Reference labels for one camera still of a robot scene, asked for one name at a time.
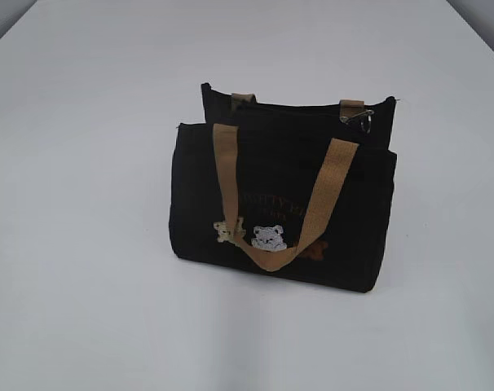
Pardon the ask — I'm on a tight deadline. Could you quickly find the silver zipper pull key ring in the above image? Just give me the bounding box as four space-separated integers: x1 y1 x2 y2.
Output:
339 108 377 134

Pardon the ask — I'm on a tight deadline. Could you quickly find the black canvas bear tote bag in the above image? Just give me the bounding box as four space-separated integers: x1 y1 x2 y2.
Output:
169 84 397 292

